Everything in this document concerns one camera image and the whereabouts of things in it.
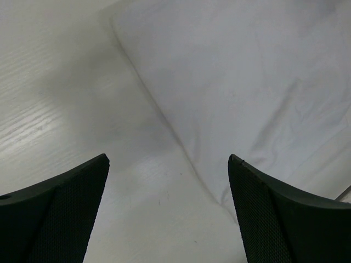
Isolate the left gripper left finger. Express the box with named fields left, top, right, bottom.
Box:
left=1, top=154, right=110, bottom=263

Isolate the white skirt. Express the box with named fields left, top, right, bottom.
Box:
left=112, top=1, right=350, bottom=214

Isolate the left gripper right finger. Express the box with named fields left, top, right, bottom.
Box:
left=228, top=155, right=350, bottom=262

